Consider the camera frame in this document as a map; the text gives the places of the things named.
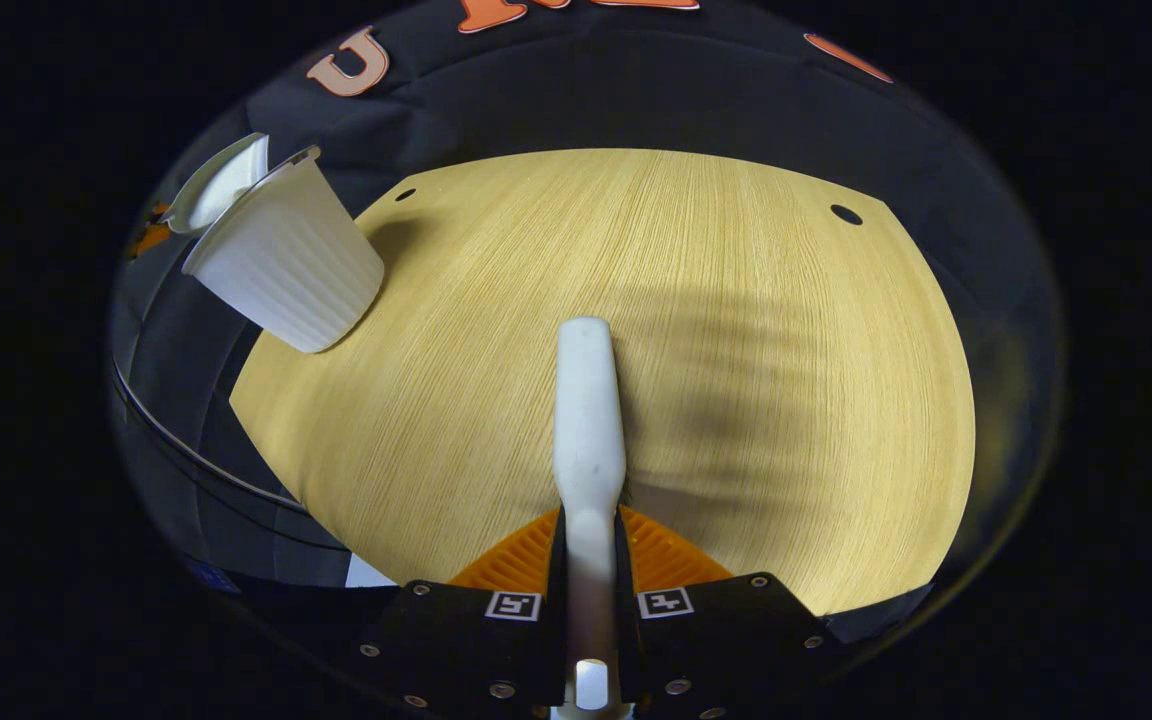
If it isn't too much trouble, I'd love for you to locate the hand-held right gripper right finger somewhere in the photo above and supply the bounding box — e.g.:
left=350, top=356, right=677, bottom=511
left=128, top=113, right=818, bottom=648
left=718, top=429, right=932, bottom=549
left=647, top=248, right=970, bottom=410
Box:
left=616, top=505, right=829, bottom=719

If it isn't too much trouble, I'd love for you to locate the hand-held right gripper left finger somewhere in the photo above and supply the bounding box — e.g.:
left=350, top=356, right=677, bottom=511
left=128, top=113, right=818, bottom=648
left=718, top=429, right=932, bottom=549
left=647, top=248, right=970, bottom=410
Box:
left=361, top=505, right=569, bottom=717

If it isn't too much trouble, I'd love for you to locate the grey plastic dustpan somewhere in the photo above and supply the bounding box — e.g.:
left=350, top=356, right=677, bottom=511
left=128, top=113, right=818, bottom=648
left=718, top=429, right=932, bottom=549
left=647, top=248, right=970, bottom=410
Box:
left=164, top=132, right=270, bottom=236

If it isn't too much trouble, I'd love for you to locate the white ribbed garbage bin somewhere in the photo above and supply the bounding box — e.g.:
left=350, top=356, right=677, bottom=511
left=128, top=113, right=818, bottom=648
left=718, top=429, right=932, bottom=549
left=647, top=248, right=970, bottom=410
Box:
left=181, top=145, right=387, bottom=354

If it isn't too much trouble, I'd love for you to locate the small grey broom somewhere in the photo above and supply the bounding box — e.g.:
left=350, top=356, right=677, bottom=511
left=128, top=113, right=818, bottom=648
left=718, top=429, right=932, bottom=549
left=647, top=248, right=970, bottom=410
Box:
left=549, top=317, right=632, bottom=720

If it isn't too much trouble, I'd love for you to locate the wooden desktop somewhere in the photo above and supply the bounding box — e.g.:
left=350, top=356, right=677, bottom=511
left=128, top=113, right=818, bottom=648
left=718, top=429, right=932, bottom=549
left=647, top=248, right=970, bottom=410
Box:
left=229, top=148, right=977, bottom=616

